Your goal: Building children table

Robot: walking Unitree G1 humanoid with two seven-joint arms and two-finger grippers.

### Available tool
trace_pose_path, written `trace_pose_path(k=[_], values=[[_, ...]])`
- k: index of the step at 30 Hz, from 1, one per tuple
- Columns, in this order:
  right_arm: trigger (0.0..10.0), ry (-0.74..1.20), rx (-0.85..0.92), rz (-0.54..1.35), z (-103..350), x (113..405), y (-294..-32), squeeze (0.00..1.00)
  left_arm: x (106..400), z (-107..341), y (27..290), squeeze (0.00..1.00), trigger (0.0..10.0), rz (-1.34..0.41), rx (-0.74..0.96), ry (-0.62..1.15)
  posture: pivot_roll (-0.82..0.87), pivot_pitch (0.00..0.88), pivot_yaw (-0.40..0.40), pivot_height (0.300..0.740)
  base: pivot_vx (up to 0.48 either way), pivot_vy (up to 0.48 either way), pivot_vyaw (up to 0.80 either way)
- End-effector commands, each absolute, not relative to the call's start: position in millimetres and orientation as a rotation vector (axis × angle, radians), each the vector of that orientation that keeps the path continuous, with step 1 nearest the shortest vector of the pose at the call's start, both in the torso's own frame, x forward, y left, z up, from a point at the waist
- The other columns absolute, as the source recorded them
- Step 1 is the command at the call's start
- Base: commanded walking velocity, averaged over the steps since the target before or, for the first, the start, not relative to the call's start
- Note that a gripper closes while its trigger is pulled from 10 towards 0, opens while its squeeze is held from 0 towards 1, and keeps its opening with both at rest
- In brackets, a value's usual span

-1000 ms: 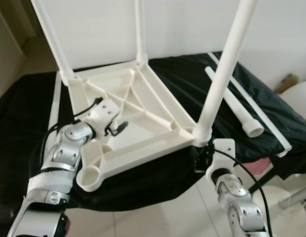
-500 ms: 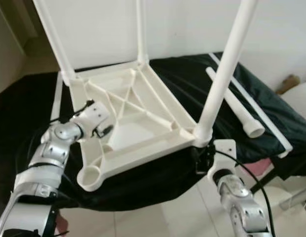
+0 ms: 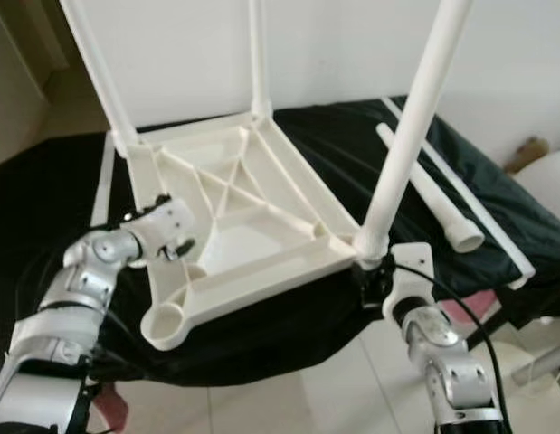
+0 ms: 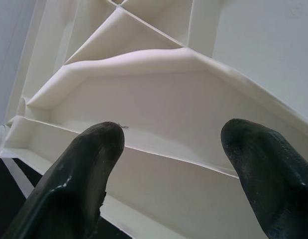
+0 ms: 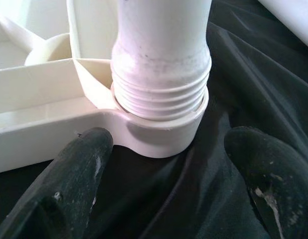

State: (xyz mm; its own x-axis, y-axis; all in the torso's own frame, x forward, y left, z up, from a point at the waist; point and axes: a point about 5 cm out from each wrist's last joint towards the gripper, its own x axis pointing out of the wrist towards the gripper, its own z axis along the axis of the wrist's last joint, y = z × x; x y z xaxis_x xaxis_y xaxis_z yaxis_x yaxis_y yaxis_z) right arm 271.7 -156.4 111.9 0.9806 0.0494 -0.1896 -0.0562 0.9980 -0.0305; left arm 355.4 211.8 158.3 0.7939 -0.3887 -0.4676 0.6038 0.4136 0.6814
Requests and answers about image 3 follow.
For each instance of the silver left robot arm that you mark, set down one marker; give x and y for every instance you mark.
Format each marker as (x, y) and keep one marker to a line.
(80, 271)

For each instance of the brown object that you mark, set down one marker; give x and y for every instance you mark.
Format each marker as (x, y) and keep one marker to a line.
(528, 154)

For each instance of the black metal table leg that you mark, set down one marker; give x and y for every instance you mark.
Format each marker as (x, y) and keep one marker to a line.
(489, 333)

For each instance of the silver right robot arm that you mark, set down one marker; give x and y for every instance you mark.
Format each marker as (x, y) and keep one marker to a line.
(451, 371)

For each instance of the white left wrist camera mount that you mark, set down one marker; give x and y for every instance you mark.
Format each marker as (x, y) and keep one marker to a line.
(166, 226)

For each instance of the white plastic children table top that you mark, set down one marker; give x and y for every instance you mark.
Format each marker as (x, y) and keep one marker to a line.
(252, 244)

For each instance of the white rounded plastic appliance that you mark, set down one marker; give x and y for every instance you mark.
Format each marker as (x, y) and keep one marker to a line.
(549, 185)

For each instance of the black table cloth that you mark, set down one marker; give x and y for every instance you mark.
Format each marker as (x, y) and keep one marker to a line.
(334, 136)

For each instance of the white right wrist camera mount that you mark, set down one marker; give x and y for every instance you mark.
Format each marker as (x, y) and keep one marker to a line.
(411, 271)

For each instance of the white plastic table leg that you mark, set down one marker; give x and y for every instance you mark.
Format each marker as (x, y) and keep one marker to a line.
(447, 212)
(97, 72)
(415, 117)
(258, 54)

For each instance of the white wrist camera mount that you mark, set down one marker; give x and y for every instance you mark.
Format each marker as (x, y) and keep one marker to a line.
(166, 226)
(411, 271)

